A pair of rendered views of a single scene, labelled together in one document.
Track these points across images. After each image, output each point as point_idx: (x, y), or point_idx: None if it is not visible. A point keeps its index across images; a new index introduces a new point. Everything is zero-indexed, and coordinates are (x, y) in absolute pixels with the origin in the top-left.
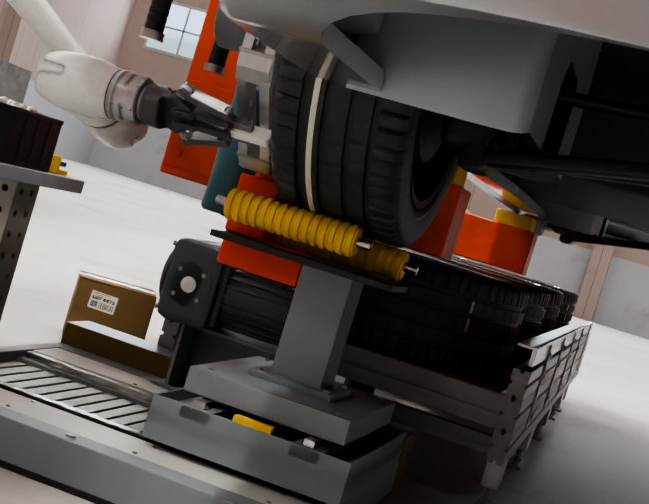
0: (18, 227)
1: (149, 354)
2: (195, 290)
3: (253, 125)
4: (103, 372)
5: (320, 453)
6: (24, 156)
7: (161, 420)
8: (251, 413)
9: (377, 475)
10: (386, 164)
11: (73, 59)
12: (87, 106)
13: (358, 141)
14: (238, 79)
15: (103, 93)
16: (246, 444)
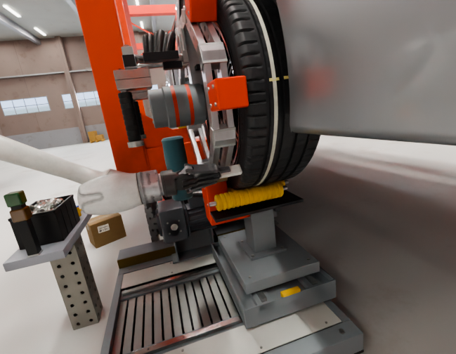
0: (81, 251)
1: (159, 251)
2: (178, 227)
3: (229, 166)
4: (155, 275)
5: (322, 284)
6: (69, 225)
7: (252, 317)
8: (279, 284)
9: None
10: (310, 154)
11: (103, 185)
12: (130, 206)
13: (297, 151)
14: (215, 148)
15: (138, 195)
16: (293, 301)
